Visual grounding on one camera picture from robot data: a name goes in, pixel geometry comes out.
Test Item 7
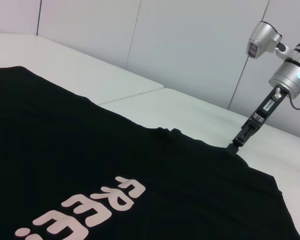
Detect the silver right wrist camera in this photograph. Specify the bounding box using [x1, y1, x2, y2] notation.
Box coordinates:
[245, 21, 283, 60]

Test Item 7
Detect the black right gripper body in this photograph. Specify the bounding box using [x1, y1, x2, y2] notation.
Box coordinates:
[250, 84, 290, 126]

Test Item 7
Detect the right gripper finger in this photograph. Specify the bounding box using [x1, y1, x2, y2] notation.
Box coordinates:
[226, 117, 263, 155]

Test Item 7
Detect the grey right gripper cable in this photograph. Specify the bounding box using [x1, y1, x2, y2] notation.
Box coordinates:
[288, 96, 300, 111]

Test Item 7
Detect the black shirt with FREE print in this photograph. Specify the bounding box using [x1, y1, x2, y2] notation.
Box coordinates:
[0, 65, 300, 240]

